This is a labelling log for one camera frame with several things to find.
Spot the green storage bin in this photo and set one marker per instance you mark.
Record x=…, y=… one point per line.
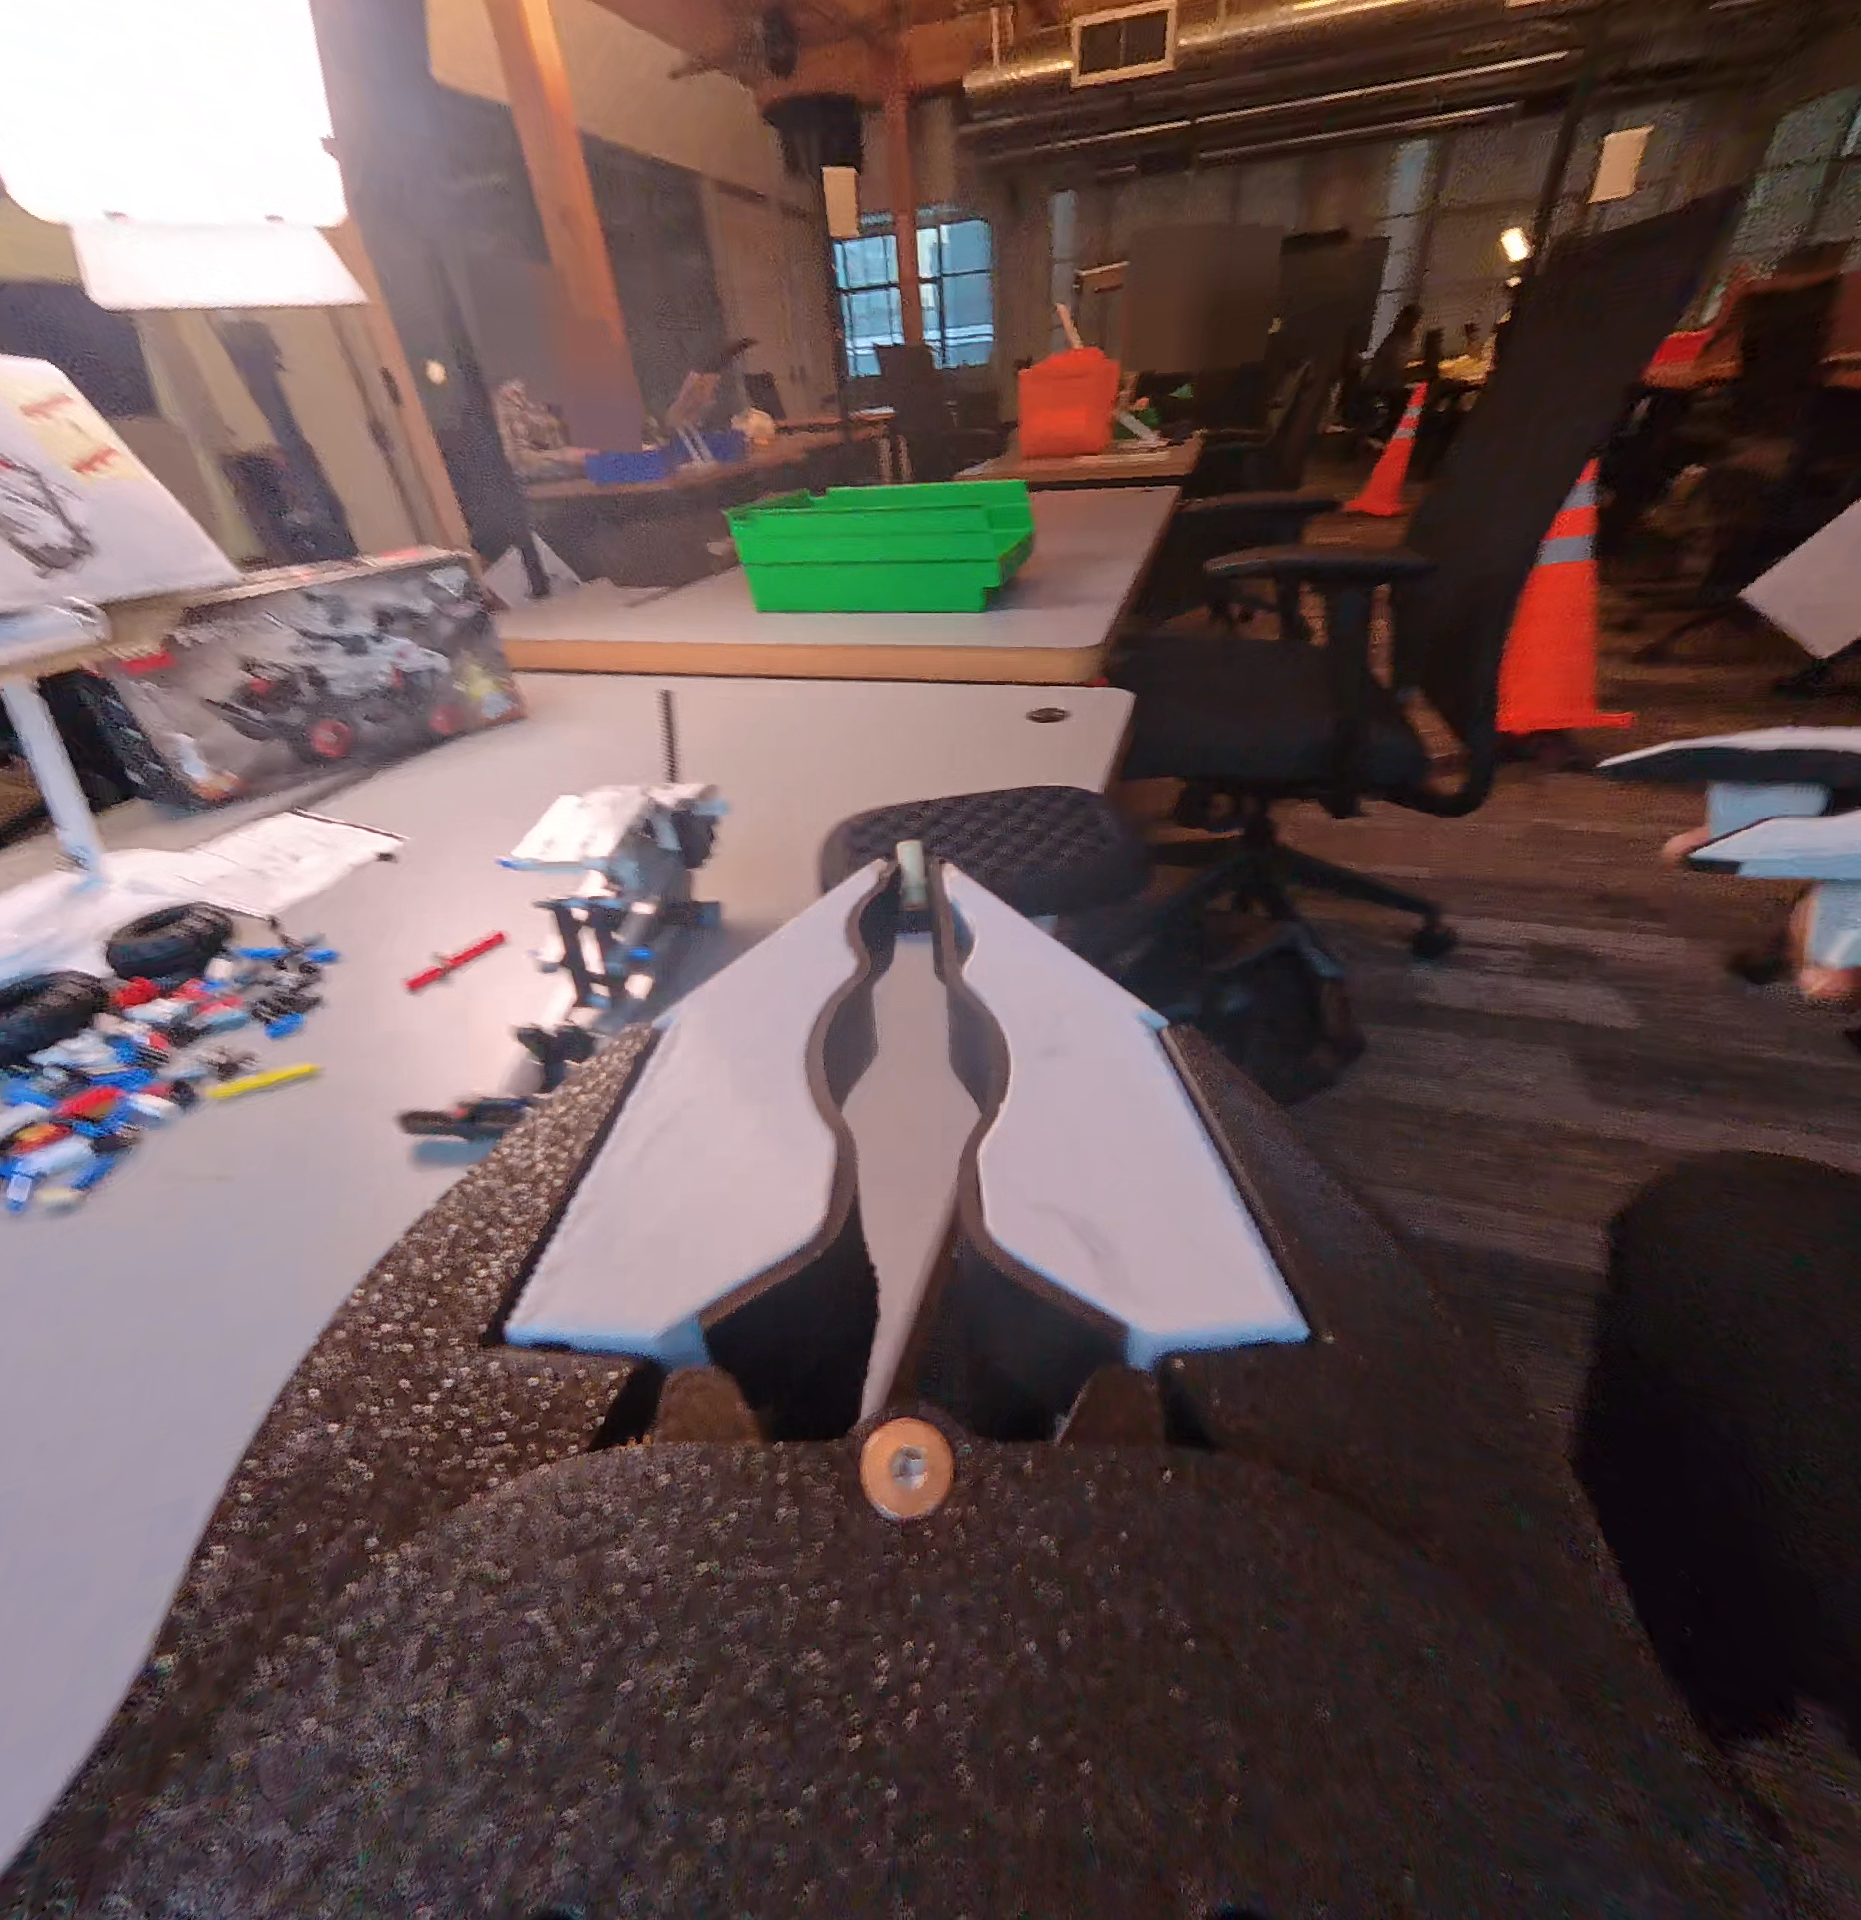
x=871, y=549

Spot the black padded armrest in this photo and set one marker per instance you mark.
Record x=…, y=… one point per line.
x=988, y=847

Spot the black toy spring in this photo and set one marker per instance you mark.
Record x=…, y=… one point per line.
x=669, y=737

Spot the toy instruction booklet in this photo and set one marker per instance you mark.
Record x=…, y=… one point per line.
x=61, y=483

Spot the toy truck chassis model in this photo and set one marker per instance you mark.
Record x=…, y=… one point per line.
x=617, y=902

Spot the orange storage bin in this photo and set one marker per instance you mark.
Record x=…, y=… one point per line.
x=1070, y=405

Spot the grey table with wooden edge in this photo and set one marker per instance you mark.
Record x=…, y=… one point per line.
x=871, y=630

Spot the metal air duct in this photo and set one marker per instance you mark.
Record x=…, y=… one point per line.
x=1292, y=61

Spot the red toy beam piece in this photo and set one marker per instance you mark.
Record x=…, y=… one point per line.
x=453, y=962

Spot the person's dark trouser leg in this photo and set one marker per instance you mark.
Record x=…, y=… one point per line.
x=1754, y=1427

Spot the white book stand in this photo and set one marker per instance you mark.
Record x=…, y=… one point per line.
x=61, y=750

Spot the black office chair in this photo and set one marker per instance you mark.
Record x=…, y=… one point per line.
x=1502, y=495

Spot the white board panel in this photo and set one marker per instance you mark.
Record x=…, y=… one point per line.
x=1832, y=578

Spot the orange traffic cone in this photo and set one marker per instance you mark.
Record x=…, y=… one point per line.
x=1391, y=459
x=1563, y=617

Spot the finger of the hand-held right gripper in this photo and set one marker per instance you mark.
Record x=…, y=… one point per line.
x=1813, y=849
x=1769, y=762

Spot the cluttered wooden workbench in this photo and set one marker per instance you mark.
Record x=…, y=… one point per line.
x=676, y=466

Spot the yellow toy axle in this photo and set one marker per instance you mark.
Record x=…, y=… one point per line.
x=262, y=1081

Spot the pile of small toy pieces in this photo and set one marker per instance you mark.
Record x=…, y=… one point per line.
x=136, y=1065

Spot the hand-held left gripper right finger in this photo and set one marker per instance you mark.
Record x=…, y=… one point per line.
x=1125, y=1183

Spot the studio light panel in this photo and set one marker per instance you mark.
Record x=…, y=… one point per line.
x=148, y=138

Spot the small white toy bushing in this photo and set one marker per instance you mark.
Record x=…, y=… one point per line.
x=908, y=877

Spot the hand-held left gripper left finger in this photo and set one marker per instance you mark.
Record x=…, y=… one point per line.
x=676, y=1183

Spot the person's right hand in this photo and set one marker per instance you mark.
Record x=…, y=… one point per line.
x=1855, y=984

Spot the white sticker sheet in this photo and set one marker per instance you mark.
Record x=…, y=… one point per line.
x=292, y=855

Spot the toy truck set box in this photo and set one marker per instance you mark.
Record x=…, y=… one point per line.
x=329, y=677

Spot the paned window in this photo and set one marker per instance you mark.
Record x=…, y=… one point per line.
x=907, y=291

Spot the wooden pillar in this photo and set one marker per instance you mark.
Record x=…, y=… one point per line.
x=562, y=224

